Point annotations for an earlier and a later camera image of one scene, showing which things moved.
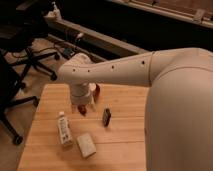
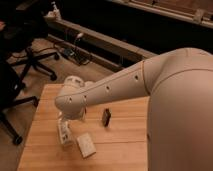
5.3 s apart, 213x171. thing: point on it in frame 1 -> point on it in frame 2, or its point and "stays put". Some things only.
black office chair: x=22 y=22 stays put
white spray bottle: x=54 y=14 stays put
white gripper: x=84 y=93 -> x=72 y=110
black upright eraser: x=106 y=117 stays put
